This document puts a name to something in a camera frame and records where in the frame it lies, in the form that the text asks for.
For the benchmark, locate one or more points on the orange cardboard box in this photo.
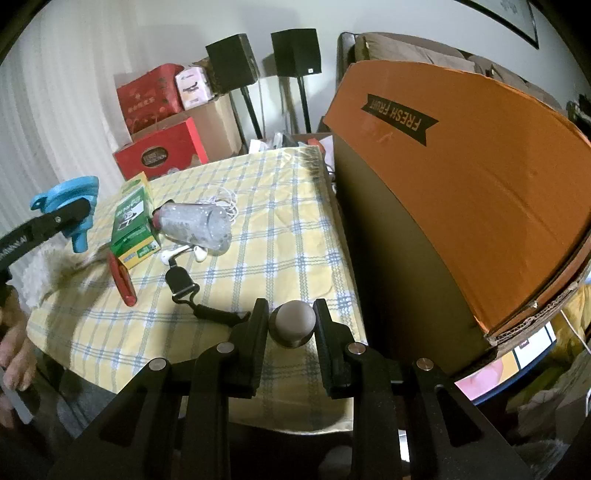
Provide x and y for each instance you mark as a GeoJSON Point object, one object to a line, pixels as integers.
{"type": "Point", "coordinates": [461, 184]}

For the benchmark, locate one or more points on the red chocolate gift box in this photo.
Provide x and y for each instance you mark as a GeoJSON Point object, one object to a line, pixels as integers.
{"type": "Point", "coordinates": [161, 152]}

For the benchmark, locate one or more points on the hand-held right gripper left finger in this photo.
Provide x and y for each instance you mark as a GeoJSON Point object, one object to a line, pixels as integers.
{"type": "Point", "coordinates": [258, 323]}

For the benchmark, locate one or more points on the wooden white bottle stopper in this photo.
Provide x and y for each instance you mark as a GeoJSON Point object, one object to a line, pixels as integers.
{"type": "Point", "coordinates": [291, 323]}

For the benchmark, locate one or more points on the green toothpaste box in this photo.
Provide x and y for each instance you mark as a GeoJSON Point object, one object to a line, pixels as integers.
{"type": "Point", "coordinates": [134, 217]}

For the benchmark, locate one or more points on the brown sofa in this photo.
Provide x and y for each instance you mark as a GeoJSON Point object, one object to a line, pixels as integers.
{"type": "Point", "coordinates": [346, 55]}

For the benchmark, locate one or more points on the open cluttered floor box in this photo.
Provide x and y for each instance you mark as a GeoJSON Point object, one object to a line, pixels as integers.
{"type": "Point", "coordinates": [318, 138]}

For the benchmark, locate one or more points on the framed ink painting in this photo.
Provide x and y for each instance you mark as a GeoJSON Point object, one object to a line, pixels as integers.
{"type": "Point", "coordinates": [508, 14]}

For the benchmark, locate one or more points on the large brown sofa cushion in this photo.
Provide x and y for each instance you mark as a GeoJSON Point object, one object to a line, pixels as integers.
{"type": "Point", "coordinates": [406, 48]}

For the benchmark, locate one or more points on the pink tissue pack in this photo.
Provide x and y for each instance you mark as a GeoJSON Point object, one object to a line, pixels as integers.
{"type": "Point", "coordinates": [194, 87]}

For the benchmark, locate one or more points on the white curtain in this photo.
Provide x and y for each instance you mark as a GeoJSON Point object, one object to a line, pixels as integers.
{"type": "Point", "coordinates": [55, 115]}

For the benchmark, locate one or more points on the white fluffy duster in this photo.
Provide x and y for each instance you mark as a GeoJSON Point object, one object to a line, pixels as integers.
{"type": "Point", "coordinates": [32, 277]}

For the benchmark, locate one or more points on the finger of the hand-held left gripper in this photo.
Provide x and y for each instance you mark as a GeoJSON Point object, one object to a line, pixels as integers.
{"type": "Point", "coordinates": [64, 217]}

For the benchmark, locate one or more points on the person's left hand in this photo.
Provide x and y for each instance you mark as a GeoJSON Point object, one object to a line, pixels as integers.
{"type": "Point", "coordinates": [16, 360]}

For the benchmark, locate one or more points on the clear bottle pink cap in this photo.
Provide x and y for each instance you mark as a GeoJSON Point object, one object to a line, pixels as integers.
{"type": "Point", "coordinates": [198, 226]}

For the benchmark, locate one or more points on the black speaker stand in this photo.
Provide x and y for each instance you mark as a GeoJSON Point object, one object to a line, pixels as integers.
{"type": "Point", "coordinates": [251, 113]}
{"type": "Point", "coordinates": [304, 104]}

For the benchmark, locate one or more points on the colourful printed board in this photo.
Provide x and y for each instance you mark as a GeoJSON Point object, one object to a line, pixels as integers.
{"type": "Point", "coordinates": [508, 369]}

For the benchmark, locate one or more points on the red oblong plastic tool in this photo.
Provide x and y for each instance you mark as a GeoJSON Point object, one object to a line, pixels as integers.
{"type": "Point", "coordinates": [122, 279]}

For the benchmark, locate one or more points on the black speaker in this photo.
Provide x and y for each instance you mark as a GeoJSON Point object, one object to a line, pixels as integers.
{"type": "Point", "coordinates": [295, 50]}
{"type": "Point", "coordinates": [231, 62]}

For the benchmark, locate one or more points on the yellow plaid tablecloth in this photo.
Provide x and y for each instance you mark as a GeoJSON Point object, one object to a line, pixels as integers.
{"type": "Point", "coordinates": [277, 230]}

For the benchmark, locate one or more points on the blue collapsible funnel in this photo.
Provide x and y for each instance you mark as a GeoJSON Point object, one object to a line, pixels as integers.
{"type": "Point", "coordinates": [69, 189]}

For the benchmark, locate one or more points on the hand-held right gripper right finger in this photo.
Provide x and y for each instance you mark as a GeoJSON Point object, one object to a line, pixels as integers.
{"type": "Point", "coordinates": [323, 323]}

